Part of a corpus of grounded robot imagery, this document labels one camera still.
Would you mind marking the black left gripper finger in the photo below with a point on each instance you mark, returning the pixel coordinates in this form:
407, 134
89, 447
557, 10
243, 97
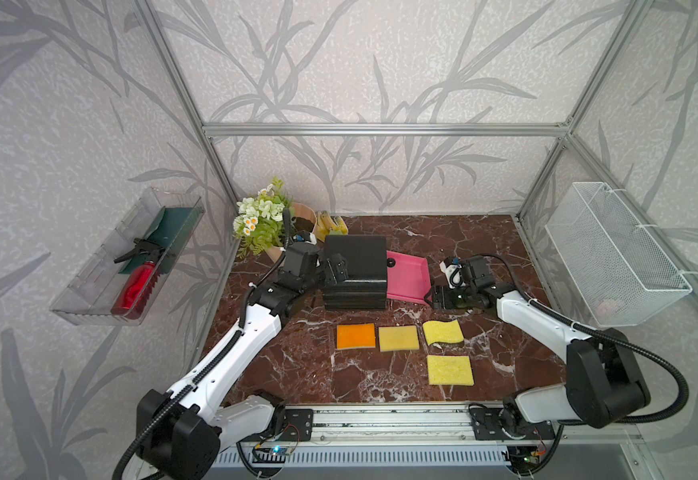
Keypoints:
335, 278
336, 263

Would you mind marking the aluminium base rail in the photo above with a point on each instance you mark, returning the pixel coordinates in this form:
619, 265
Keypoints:
394, 425

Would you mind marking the green circuit board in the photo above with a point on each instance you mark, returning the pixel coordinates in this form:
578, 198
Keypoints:
277, 453
524, 460

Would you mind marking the black drawer cabinet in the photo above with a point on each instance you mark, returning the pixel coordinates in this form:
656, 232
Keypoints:
366, 285

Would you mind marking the green white artificial flowers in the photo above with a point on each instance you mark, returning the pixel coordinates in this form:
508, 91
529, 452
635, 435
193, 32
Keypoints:
260, 222

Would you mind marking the dark green trowel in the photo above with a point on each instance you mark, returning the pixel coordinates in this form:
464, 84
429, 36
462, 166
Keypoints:
166, 237

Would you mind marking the red spray bottle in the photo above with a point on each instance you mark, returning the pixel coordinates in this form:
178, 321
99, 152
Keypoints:
134, 296

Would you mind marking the clear plastic wall tray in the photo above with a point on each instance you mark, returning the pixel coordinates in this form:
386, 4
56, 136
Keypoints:
119, 282

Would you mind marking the left green circuit board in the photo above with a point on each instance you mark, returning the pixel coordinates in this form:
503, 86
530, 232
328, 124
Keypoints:
277, 453

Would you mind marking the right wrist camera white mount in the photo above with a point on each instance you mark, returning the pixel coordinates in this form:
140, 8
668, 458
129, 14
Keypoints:
451, 267

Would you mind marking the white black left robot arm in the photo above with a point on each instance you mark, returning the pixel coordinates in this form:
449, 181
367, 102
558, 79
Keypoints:
181, 432

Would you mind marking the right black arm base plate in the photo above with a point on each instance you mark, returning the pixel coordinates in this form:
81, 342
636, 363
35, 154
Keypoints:
493, 423

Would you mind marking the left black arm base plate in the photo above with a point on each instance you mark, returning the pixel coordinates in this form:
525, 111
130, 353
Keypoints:
288, 424

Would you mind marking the pink drawer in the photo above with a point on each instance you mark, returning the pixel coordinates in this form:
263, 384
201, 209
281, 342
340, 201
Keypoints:
408, 278

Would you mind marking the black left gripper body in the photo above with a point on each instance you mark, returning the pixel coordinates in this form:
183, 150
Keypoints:
314, 281

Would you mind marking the orange sponge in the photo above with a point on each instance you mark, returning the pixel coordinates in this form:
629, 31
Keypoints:
359, 336

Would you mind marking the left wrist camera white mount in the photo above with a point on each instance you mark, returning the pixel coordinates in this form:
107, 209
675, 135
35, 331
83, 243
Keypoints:
304, 237

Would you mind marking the yellow white garden glove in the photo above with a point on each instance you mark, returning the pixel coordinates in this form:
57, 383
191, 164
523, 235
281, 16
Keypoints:
326, 225

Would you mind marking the right green circuit board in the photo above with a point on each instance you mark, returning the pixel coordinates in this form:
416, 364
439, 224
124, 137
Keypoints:
524, 460

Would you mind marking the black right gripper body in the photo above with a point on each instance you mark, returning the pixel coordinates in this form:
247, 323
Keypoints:
461, 296

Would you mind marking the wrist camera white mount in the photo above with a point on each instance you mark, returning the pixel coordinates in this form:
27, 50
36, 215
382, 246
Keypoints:
304, 237
451, 267

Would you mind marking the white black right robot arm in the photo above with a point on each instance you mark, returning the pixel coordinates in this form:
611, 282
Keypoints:
603, 381

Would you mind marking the white wire mesh basket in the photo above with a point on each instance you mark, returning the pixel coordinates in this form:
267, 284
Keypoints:
621, 272

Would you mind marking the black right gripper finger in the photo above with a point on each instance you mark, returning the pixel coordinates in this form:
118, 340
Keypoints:
436, 290
435, 300

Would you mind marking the beige flower pot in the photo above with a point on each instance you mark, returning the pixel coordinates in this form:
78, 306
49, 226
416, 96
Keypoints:
303, 218

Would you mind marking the yellow wavy scrub sponge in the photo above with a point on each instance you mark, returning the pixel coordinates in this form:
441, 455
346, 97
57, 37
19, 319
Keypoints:
443, 332

